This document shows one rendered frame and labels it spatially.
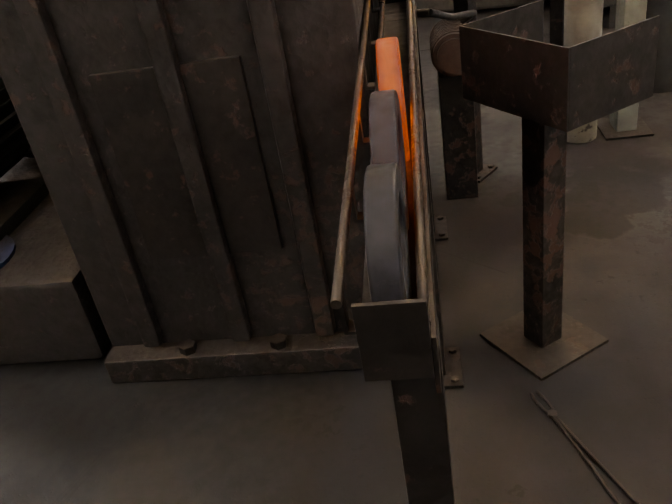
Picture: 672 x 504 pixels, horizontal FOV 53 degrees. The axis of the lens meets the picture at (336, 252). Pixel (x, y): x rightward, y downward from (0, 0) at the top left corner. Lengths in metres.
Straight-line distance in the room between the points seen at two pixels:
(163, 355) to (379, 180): 1.08
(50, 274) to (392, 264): 1.25
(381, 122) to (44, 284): 1.14
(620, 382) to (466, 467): 0.39
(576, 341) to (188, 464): 0.88
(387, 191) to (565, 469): 0.83
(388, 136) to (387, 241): 0.19
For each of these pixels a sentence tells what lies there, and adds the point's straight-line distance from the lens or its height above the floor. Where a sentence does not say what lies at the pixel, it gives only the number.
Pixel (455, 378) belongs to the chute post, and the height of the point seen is 0.02.
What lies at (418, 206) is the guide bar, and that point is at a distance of 0.87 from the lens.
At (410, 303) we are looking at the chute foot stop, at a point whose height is 0.65.
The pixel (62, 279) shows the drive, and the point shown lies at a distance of 1.76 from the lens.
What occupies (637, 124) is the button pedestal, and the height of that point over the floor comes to 0.01.
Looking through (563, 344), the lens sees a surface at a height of 0.01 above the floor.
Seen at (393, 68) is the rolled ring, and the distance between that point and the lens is 0.98.
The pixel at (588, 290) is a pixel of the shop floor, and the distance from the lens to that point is 1.80.
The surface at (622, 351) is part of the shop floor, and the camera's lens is 1.63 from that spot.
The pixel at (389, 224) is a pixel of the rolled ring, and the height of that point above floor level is 0.72.
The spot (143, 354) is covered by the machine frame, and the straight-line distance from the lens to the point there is 1.70.
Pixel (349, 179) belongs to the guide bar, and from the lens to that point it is 0.85.
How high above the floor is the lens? 1.04
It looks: 31 degrees down
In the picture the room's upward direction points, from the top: 10 degrees counter-clockwise
